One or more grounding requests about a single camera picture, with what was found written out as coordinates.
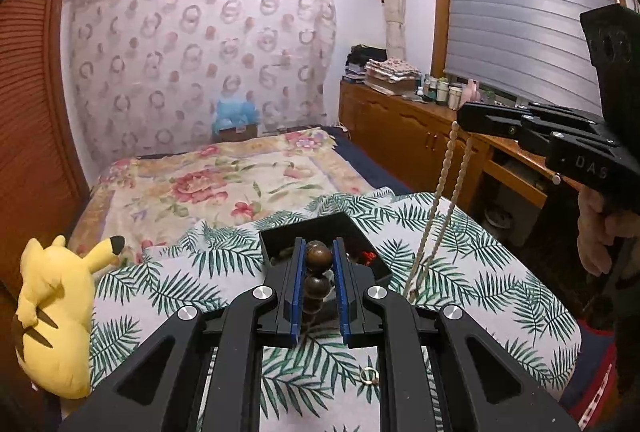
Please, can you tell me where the brown louvered wooden wardrobe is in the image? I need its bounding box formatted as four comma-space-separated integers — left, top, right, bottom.
0, 0, 93, 293

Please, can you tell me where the stack of dark folded clothes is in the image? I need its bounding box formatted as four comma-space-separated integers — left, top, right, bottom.
345, 45, 388, 85

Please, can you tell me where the wooden window frame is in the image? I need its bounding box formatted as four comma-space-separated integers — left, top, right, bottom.
432, 0, 640, 113

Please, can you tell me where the blue plush toy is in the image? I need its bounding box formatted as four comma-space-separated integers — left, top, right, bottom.
211, 98, 261, 133

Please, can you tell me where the grey window blind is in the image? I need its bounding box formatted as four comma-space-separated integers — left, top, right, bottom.
445, 0, 631, 105

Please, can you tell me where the floral folded cloth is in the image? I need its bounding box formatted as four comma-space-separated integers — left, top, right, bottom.
365, 56, 423, 85

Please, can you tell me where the black square box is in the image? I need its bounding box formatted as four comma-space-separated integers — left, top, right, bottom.
258, 212, 393, 285

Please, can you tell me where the flat cardboard box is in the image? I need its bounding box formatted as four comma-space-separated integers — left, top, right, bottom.
367, 76, 418, 96

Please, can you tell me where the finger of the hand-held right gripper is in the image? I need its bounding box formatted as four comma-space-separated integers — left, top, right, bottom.
456, 102, 557, 159
517, 100, 608, 135

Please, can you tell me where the person's right hand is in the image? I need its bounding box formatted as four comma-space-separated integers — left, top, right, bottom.
577, 187, 626, 277

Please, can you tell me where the row of toiletry bottles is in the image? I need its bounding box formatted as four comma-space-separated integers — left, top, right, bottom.
420, 72, 483, 107

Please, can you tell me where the green leaf print cloth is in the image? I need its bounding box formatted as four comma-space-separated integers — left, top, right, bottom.
87, 192, 583, 432

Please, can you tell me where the cream pearl necklace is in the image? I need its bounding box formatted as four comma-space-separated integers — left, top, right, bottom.
402, 121, 476, 305

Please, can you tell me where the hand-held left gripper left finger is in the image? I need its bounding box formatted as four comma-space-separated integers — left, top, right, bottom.
57, 237, 307, 432

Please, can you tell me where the dark wooden bead bracelet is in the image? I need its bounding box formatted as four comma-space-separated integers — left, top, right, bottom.
300, 239, 335, 328

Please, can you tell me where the navy bed sheet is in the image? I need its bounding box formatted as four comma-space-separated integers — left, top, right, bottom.
320, 126, 416, 197

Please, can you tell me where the floral bed blanket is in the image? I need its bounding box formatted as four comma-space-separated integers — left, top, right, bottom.
67, 129, 373, 263

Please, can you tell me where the circle patterned sheer curtain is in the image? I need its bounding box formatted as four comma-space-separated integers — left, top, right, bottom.
62, 0, 338, 163

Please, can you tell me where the yellow plush toy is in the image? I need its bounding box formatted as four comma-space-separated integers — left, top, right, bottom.
11, 234, 126, 400

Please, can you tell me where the small brown box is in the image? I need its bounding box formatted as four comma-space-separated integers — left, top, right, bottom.
215, 124, 259, 143

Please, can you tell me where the long wooden sideboard cabinet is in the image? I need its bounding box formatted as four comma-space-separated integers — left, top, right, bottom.
339, 79, 586, 253

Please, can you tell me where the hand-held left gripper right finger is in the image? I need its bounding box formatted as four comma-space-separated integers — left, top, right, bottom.
332, 236, 571, 432

